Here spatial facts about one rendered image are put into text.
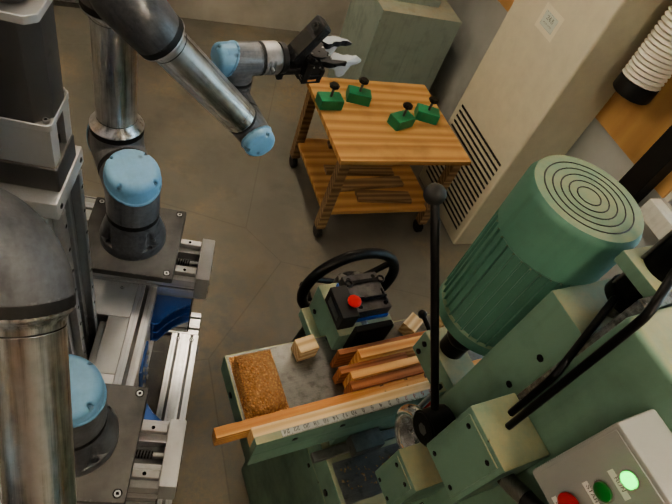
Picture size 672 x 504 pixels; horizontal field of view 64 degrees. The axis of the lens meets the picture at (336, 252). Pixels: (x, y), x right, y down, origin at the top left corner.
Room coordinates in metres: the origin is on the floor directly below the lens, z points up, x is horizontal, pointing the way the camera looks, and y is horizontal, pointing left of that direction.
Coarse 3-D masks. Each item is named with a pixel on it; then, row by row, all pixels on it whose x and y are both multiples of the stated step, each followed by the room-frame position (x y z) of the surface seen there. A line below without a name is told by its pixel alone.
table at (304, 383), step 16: (304, 320) 0.71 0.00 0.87; (400, 320) 0.80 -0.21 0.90; (320, 336) 0.66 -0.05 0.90; (272, 352) 0.58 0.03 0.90; (288, 352) 0.59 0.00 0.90; (320, 352) 0.62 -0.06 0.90; (224, 368) 0.51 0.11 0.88; (288, 368) 0.56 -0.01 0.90; (304, 368) 0.57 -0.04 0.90; (320, 368) 0.59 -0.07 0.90; (336, 368) 0.60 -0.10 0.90; (288, 384) 0.52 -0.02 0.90; (304, 384) 0.54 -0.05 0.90; (320, 384) 0.55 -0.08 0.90; (336, 384) 0.57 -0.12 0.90; (288, 400) 0.49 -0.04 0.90; (304, 400) 0.51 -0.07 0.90; (240, 416) 0.42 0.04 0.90; (336, 432) 0.48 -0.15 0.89; (352, 432) 0.51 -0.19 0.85; (288, 448) 0.41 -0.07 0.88
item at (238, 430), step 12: (384, 384) 0.59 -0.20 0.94; (408, 384) 0.62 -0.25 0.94; (336, 396) 0.52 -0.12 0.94; (348, 396) 0.53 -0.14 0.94; (360, 396) 0.54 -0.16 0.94; (300, 408) 0.47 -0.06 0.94; (312, 408) 0.48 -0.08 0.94; (252, 420) 0.41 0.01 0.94; (264, 420) 0.42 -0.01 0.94; (276, 420) 0.43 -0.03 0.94; (216, 432) 0.36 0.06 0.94; (228, 432) 0.37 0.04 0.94; (240, 432) 0.38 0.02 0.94; (216, 444) 0.35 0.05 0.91
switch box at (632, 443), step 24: (600, 432) 0.33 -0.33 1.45; (624, 432) 0.32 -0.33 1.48; (648, 432) 0.33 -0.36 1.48; (576, 456) 0.32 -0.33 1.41; (600, 456) 0.31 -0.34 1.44; (624, 456) 0.31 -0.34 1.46; (648, 456) 0.31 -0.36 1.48; (552, 480) 0.31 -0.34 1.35; (576, 480) 0.31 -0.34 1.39; (648, 480) 0.29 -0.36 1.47
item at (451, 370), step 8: (440, 328) 0.68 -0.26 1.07; (424, 336) 0.66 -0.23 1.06; (440, 336) 0.67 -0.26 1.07; (416, 344) 0.66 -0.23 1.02; (424, 344) 0.64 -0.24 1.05; (416, 352) 0.65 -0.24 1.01; (424, 352) 0.64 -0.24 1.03; (440, 352) 0.63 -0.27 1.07; (424, 360) 0.63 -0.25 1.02; (440, 360) 0.61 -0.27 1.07; (448, 360) 0.62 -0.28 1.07; (456, 360) 0.63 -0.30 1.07; (464, 360) 0.64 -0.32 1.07; (424, 368) 0.62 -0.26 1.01; (440, 368) 0.60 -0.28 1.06; (448, 368) 0.60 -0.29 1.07; (456, 368) 0.61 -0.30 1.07; (464, 368) 0.62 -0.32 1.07; (440, 376) 0.59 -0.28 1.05; (448, 376) 0.59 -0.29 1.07; (456, 376) 0.59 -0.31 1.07; (448, 384) 0.58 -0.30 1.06
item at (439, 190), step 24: (432, 192) 0.64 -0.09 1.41; (432, 216) 0.63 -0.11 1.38; (432, 240) 0.61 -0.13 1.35; (432, 264) 0.59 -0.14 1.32; (432, 288) 0.57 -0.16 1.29; (432, 312) 0.55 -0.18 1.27; (432, 336) 0.53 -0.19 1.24; (432, 360) 0.50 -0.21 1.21; (432, 384) 0.48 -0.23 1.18; (432, 408) 0.46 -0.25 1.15; (432, 432) 0.42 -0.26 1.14
